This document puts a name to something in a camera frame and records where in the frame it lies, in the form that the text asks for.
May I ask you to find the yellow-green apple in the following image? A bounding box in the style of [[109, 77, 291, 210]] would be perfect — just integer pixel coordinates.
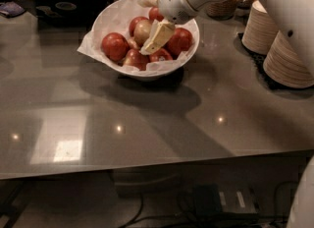
[[133, 20, 152, 46]]

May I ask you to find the red apple back top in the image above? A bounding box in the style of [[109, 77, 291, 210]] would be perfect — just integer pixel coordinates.
[[148, 7, 164, 22]]

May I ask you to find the red apple back left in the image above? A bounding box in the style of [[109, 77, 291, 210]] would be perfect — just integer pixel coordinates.
[[129, 16, 148, 36]]

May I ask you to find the red apple far right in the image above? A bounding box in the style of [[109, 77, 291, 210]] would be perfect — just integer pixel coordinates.
[[166, 28, 192, 56]]

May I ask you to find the small pale red apple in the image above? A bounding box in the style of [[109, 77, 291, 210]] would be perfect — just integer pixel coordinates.
[[128, 37, 141, 50]]

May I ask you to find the red apple front right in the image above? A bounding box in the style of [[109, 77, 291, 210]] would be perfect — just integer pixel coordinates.
[[149, 48, 173, 62]]

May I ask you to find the white paper bowl liner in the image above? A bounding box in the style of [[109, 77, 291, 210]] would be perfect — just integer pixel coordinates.
[[77, 0, 200, 77]]

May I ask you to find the red apple front left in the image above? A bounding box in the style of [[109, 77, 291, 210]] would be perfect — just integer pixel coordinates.
[[124, 49, 149, 71]]

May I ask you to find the red apple far left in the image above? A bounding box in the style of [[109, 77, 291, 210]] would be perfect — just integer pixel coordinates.
[[101, 32, 130, 62]]

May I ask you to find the white bowl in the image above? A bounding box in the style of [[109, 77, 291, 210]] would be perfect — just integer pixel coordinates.
[[90, 0, 201, 82]]

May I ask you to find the glass jar with grains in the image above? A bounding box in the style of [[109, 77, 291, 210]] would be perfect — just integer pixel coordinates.
[[206, 0, 242, 20]]

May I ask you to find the black laptop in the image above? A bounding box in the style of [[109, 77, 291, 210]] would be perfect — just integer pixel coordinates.
[[6, 0, 114, 27]]

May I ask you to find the left stack of paper plates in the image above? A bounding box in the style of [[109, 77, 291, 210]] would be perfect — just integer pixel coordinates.
[[241, 1, 279, 55]]

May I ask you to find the stack of paper plates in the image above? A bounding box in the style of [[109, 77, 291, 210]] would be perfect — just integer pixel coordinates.
[[263, 31, 314, 88], [241, 1, 279, 55]]

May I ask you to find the black mat under plates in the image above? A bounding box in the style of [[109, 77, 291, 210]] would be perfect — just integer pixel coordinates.
[[241, 44, 283, 90]]

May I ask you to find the right stack of paper plates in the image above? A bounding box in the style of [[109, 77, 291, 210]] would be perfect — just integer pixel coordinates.
[[263, 31, 314, 88]]

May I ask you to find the dark blue pouch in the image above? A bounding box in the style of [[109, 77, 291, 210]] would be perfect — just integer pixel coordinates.
[[0, 2, 26, 18]]

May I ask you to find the black box under table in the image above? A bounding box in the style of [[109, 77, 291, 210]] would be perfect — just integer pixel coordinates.
[[192, 183, 259, 216]]

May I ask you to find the black cable under table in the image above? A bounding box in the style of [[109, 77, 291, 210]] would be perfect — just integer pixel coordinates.
[[117, 181, 298, 228]]

